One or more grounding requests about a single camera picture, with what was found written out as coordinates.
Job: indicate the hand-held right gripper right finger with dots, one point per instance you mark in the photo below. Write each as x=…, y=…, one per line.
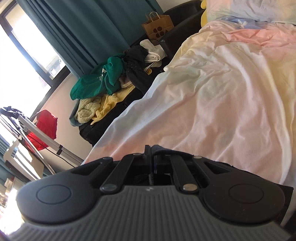
x=159, y=165

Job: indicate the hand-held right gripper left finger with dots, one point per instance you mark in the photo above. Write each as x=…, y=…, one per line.
x=148, y=154

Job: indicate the dark grey jeans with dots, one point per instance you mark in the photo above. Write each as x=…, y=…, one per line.
x=171, y=150

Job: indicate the light yellow garment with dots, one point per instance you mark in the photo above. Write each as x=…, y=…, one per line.
x=111, y=102

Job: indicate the pale yellow towel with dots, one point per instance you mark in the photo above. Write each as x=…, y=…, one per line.
x=86, y=111

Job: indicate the green garment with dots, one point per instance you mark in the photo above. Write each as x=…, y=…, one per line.
x=92, y=85

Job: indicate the black garment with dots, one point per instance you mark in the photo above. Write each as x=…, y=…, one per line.
x=136, y=64

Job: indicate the pastel bed sheet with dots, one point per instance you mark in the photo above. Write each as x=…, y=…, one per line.
x=219, y=92

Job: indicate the white garment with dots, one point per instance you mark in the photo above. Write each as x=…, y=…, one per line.
x=155, y=53

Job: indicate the silver garment steamer pole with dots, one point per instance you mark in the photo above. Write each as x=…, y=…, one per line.
x=46, y=136

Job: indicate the red cloth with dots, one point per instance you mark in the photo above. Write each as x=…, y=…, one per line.
x=46, y=125

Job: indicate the brown paper bag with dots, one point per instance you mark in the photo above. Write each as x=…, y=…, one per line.
x=159, y=29

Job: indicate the black leather sofa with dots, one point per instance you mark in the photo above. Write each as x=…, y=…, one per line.
x=180, y=32

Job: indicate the white steamer base unit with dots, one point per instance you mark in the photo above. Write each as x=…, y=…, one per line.
x=18, y=157

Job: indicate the teal curtain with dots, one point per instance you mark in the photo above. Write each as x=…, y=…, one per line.
x=3, y=171
x=69, y=27

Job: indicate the black framed window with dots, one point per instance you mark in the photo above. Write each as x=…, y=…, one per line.
x=23, y=69

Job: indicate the yellow plush toy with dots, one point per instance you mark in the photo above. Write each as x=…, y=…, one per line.
x=204, y=14

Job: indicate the pastel pillow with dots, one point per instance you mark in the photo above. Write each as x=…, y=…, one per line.
x=254, y=9

